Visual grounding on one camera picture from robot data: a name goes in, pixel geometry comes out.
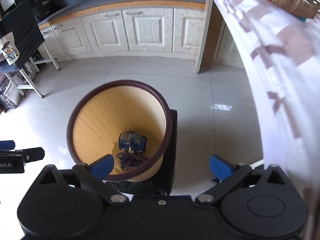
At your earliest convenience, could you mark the blue purple floral plastic bag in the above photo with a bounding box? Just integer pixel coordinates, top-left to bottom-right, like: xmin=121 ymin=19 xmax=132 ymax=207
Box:
xmin=116 ymin=152 xmax=148 ymax=170

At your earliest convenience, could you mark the brown rimmed wicker trash bin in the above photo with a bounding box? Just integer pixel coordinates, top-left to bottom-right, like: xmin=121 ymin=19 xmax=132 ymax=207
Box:
xmin=67 ymin=80 xmax=173 ymax=182

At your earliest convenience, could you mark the crushed blue can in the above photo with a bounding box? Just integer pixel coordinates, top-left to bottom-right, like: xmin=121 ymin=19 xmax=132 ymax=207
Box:
xmin=118 ymin=132 xmax=148 ymax=154

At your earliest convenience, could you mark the white metal rack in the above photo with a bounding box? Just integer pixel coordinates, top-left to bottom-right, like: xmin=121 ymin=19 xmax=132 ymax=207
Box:
xmin=1 ymin=43 xmax=61 ymax=98

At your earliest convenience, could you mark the ceramic cartoon mug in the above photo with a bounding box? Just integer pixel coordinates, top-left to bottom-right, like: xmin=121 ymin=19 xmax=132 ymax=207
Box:
xmin=1 ymin=41 xmax=20 ymax=65

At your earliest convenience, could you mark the checkered brown white tablecloth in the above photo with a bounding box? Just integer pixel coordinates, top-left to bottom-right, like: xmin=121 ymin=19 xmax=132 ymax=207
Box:
xmin=213 ymin=0 xmax=319 ymax=193

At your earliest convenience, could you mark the teal round lid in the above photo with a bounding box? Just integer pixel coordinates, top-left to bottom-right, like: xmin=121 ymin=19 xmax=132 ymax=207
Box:
xmin=299 ymin=17 xmax=307 ymax=22

